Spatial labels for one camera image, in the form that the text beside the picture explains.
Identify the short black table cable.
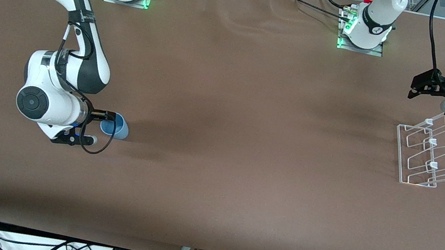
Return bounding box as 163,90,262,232
314,0,356,12

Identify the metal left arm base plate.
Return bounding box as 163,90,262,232
335,7,390,58

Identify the blue plastic cup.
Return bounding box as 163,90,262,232
98,110,132,142

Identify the brown table cover sheet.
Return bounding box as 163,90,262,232
0,0,445,250

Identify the long black table cable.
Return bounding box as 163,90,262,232
262,0,355,23

